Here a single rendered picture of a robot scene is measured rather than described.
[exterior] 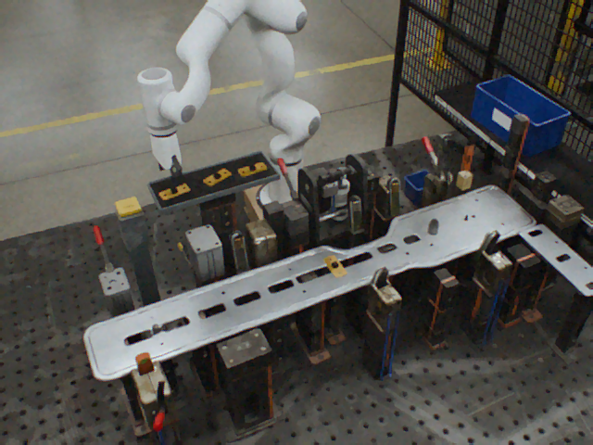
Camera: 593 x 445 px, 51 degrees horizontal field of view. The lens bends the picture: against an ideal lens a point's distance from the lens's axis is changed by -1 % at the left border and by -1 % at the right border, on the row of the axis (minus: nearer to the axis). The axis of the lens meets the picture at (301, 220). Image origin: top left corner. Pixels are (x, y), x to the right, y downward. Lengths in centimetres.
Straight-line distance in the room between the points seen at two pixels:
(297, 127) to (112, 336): 87
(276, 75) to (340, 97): 255
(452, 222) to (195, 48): 94
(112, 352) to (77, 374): 39
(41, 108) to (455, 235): 340
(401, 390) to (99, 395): 89
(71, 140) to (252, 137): 116
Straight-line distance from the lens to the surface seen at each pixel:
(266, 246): 182
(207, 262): 178
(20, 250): 252
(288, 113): 207
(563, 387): 209
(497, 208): 211
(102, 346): 172
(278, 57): 195
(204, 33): 169
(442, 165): 205
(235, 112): 437
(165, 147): 171
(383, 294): 171
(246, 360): 159
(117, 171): 397
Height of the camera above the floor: 232
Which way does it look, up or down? 42 degrees down
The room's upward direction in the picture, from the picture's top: straight up
